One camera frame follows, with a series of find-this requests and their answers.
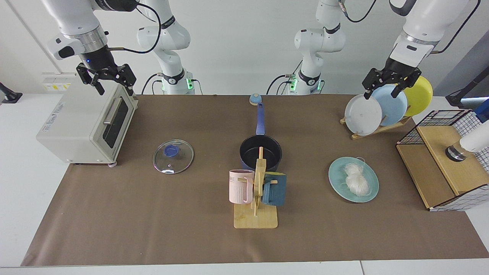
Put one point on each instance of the blue block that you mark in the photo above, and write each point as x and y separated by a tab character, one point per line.
483	110

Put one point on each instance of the yellow plate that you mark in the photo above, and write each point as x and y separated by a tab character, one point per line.
420	95

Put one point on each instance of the glass lid with blue knob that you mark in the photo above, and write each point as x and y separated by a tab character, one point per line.
173	156

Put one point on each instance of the wooden cup stand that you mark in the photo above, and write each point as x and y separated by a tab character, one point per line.
256	217

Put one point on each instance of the black clamp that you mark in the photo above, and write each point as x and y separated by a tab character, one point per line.
9	95

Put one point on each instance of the pale toaster oven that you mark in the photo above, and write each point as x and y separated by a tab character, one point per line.
76	122

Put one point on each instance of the wooden plate rack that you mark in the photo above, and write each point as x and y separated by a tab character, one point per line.
382	130

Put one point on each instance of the light blue plate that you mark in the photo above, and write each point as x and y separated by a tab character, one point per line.
393	107

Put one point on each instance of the white plate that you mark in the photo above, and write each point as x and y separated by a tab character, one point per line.
363	114

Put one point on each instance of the white wall socket box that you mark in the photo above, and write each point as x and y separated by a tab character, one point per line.
57	82

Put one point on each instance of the dark teal cup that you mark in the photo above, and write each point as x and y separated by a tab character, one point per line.
276	191

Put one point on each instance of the pink ribbed cup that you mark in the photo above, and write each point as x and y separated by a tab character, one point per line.
240	189

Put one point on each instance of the brown table cloth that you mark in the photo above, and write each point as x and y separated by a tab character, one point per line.
153	214

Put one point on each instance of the small blue round thing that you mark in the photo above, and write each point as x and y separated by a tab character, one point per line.
255	99

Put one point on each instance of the pale green plate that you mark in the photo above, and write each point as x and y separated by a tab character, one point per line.
338	179

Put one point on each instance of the white vermicelli bundle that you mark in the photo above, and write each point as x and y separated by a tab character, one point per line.
357	179

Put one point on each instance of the white cylinder with dark end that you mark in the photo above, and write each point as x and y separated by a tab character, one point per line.
475	141

